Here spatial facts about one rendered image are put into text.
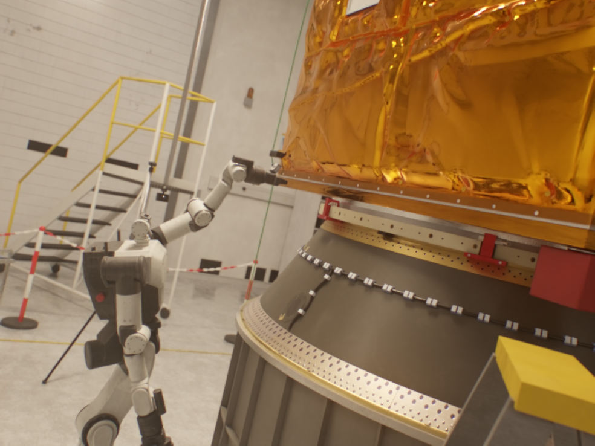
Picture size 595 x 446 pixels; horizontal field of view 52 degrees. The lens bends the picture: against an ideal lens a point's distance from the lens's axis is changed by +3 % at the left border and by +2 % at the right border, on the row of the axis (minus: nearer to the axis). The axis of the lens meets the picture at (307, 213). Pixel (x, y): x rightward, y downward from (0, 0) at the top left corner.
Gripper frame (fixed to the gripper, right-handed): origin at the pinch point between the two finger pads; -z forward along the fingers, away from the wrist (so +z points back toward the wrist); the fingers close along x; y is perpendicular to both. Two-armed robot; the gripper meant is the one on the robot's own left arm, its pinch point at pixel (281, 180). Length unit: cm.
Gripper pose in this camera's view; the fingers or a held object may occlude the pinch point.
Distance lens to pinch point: 280.6
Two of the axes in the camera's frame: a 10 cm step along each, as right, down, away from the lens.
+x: 4.3, 1.2, -8.9
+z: -8.7, -1.9, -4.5
